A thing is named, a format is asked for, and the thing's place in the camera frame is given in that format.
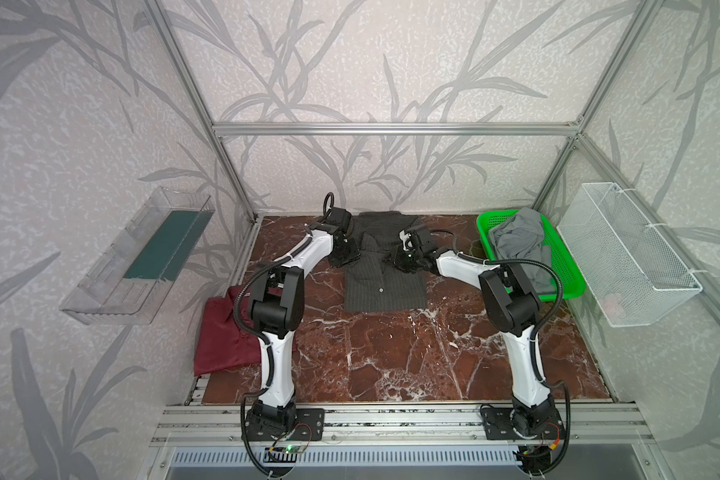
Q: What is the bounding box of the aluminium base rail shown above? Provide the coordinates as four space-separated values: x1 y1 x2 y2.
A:
150 402 656 447

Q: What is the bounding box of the dark grey striped shirt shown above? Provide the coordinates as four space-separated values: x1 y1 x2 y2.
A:
344 211 427 313

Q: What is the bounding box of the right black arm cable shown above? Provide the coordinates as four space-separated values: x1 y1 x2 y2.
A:
431 230 572 475

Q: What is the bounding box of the light grey shirt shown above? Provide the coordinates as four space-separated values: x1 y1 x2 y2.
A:
489 207 556 295

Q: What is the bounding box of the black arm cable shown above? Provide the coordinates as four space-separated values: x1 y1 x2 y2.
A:
431 230 572 475
232 191 337 475

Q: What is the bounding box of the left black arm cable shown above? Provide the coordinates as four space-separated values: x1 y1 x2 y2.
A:
232 191 337 475

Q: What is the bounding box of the green plastic basket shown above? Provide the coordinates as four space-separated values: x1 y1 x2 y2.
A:
476 209 586 299

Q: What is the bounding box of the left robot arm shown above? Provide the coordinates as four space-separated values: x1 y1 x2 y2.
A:
233 207 360 441

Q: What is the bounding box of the clear plastic wall bin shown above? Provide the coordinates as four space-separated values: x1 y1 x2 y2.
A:
60 187 215 326

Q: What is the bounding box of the maroon folded shirt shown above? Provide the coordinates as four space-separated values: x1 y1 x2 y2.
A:
193 286 261 376

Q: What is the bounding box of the aluminium cage frame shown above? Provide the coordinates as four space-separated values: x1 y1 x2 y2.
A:
143 0 720 349

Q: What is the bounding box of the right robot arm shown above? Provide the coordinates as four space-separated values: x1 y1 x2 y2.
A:
391 226 570 439

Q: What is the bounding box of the white wire wall basket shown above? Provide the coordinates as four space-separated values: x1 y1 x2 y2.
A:
558 182 703 328

